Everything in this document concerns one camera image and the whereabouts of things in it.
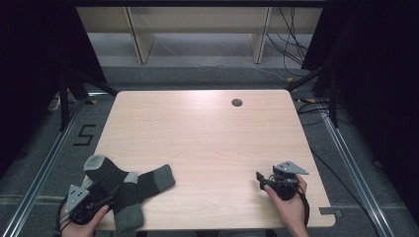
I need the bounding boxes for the dark sock with grey toe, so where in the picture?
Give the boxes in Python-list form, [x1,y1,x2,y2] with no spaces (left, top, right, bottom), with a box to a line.
[82,164,176,203]
[83,154,146,233]

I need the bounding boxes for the black floor cable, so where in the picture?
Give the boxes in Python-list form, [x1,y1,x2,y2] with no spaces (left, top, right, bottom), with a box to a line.
[309,147,381,237]

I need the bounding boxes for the person's left hand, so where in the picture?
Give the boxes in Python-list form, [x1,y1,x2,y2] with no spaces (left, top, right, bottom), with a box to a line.
[59,204,111,237]

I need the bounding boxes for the person's right hand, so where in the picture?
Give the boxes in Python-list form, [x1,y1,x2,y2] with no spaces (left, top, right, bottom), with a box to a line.
[263,174,309,232]

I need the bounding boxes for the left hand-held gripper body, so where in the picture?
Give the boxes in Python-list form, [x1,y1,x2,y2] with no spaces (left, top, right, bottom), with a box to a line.
[63,184,115,226]

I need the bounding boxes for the black curtain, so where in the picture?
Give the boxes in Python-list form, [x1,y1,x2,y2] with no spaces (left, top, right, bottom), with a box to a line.
[0,0,108,179]
[300,0,419,228]

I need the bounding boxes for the bundle of hanging black cables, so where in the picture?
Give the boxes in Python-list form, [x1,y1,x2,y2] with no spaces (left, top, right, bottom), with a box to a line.
[265,6,310,78]

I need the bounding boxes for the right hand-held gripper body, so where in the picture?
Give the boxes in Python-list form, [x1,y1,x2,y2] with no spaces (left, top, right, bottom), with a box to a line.
[267,160,310,201]

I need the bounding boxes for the black metal stand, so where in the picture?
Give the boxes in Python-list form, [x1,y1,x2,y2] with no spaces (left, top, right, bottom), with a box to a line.
[57,68,120,132]
[285,62,340,129]

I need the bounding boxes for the aluminium floor rail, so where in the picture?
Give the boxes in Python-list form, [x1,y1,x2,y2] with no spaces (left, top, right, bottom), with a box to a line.
[317,105,393,237]
[1,98,85,237]

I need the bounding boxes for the black floor cables by stand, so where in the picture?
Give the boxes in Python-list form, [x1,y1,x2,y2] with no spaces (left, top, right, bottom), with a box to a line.
[295,100,330,127]

